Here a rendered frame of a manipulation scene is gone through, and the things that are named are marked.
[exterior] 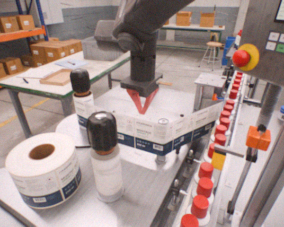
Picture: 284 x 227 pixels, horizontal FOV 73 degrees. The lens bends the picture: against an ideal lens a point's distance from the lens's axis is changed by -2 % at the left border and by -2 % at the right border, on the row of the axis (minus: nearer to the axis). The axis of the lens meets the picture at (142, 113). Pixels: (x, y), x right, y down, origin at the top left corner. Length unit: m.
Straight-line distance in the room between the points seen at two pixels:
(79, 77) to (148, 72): 0.47
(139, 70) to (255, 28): 0.26
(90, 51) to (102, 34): 2.03
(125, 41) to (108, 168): 0.35
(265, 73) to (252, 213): 0.39
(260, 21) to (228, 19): 7.48
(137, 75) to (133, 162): 0.44
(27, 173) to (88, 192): 0.20
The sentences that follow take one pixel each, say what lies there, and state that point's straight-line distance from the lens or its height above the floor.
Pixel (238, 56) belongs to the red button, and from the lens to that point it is 0.48.
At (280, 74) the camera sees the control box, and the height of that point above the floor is 1.31.
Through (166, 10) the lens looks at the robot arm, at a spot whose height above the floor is 1.43.
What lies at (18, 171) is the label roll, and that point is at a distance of 0.66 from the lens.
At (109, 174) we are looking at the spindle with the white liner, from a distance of 0.59.
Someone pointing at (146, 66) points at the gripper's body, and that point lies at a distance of 0.42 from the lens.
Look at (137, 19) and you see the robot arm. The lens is 0.31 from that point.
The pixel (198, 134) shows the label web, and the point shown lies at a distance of 0.86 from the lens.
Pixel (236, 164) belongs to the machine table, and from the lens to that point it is 0.94.
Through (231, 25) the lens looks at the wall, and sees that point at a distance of 7.99.
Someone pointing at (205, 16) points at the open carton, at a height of 1.03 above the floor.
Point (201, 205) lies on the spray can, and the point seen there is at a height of 1.08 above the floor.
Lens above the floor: 1.44
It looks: 31 degrees down
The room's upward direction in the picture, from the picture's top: straight up
